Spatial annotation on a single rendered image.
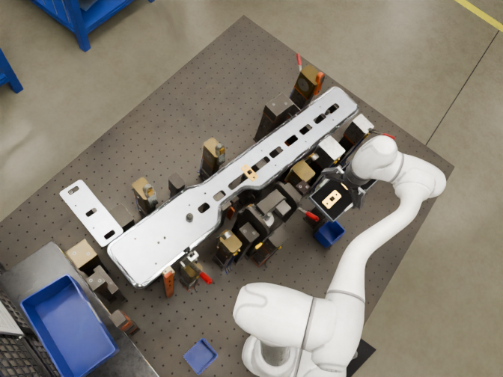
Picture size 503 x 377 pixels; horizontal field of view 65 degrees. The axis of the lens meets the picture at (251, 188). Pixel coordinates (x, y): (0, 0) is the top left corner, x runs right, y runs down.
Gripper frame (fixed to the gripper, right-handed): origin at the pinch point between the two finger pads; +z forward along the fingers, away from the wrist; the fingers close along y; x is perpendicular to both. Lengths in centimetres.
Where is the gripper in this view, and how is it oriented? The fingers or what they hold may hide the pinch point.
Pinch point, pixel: (335, 195)
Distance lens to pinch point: 159.5
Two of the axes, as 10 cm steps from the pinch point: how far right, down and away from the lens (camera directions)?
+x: -7.0, 6.0, -3.9
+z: -1.8, 3.8, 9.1
